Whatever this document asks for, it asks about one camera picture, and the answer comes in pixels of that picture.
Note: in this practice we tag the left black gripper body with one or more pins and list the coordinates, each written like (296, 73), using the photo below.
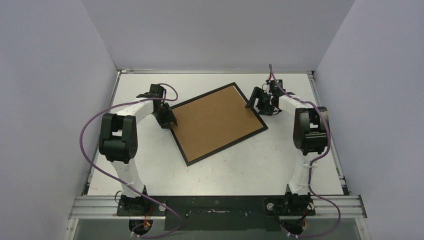
(163, 116)

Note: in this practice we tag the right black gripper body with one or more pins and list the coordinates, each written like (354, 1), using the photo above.
(262, 102)

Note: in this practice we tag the brown cardboard backing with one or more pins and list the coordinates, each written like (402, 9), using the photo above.
(215, 124)

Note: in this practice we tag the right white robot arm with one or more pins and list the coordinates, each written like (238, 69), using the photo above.
(310, 138)

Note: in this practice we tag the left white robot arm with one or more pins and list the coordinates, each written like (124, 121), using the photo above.
(118, 142)

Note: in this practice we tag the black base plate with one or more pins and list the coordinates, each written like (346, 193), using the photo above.
(219, 213)

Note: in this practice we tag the aluminium front rail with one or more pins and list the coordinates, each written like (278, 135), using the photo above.
(106, 207)

